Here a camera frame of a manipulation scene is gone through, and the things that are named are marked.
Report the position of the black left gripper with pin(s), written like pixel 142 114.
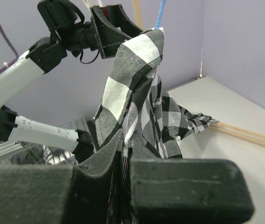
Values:
pixel 112 27

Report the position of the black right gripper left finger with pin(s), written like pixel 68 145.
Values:
pixel 88 193

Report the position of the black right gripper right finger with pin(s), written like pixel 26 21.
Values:
pixel 189 191

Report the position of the blue wire hanger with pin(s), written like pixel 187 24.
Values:
pixel 160 14

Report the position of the black white checked shirt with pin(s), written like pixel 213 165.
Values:
pixel 135 103

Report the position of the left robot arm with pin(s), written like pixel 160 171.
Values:
pixel 71 91

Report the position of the wooden clothes rack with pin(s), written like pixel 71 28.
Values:
pixel 233 131

